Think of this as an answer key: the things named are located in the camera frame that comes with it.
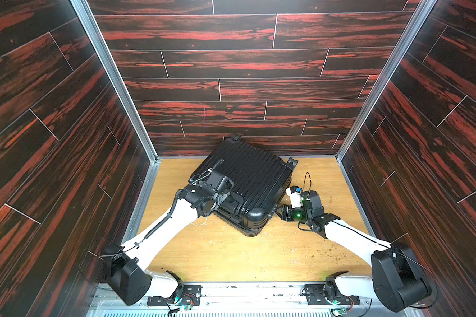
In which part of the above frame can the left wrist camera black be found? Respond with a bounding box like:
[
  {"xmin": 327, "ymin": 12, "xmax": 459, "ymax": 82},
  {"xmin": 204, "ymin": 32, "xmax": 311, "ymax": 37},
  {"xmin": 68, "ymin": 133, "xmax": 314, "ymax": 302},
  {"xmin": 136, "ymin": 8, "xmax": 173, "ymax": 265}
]
[{"xmin": 206, "ymin": 170, "xmax": 234, "ymax": 195}]

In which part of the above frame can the aluminium front rail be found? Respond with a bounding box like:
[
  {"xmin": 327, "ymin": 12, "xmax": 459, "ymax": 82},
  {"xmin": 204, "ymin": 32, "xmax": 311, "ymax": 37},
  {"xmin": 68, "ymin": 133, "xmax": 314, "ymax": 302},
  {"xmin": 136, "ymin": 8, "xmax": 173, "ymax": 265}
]
[{"xmin": 86, "ymin": 282, "xmax": 425, "ymax": 317}]

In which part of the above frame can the aluminium corner post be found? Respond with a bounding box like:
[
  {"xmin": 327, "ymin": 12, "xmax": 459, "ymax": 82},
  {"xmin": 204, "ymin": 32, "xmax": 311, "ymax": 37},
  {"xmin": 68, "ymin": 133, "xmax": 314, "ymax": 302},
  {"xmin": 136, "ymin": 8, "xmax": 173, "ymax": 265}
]
[
  {"xmin": 336, "ymin": 0, "xmax": 437, "ymax": 165},
  {"xmin": 70, "ymin": 0, "xmax": 159, "ymax": 164}
]

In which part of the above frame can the left aluminium corner post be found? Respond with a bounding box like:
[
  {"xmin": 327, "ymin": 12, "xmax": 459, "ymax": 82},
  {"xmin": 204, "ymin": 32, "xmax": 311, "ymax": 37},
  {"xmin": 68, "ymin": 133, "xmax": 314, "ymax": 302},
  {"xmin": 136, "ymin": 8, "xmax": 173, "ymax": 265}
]
[{"xmin": 70, "ymin": 0, "xmax": 159, "ymax": 164}]

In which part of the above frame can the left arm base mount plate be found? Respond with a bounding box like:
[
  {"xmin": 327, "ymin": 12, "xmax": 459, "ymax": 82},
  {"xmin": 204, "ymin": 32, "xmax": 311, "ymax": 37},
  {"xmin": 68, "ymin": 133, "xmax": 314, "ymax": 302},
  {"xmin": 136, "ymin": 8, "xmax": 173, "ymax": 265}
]
[{"xmin": 147, "ymin": 284, "xmax": 202, "ymax": 308}]

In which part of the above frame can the right aluminium corner post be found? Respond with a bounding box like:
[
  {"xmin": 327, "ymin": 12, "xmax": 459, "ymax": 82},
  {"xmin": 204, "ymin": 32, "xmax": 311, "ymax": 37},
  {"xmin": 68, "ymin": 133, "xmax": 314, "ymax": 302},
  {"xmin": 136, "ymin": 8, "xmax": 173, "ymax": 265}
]
[{"xmin": 336, "ymin": 0, "xmax": 437, "ymax": 165}]

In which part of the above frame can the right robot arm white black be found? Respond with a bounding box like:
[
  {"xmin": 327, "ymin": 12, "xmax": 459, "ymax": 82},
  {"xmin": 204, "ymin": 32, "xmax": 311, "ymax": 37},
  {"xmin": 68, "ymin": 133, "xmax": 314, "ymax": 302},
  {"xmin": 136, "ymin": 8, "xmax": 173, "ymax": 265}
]
[{"xmin": 277, "ymin": 205, "xmax": 432, "ymax": 313}]

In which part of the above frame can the black hard-shell suitcase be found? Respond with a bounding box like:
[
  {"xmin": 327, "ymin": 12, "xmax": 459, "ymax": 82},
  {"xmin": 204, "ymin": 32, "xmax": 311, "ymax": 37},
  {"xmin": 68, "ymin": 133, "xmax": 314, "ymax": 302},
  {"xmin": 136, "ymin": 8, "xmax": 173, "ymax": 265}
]
[{"xmin": 190, "ymin": 134, "xmax": 298, "ymax": 237}]

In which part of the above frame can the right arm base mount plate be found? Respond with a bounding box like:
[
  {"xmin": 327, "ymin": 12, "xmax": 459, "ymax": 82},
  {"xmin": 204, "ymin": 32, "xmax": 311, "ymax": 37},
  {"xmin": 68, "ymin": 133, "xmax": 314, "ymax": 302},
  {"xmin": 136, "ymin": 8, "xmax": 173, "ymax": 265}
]
[{"xmin": 301, "ymin": 282, "xmax": 360, "ymax": 306}]

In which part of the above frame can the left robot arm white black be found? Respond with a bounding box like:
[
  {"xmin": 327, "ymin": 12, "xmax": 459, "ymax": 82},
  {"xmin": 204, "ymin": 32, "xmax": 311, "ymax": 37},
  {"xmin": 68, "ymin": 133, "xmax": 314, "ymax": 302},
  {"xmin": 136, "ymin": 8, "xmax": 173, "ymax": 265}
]
[{"xmin": 99, "ymin": 178, "xmax": 234, "ymax": 306}]

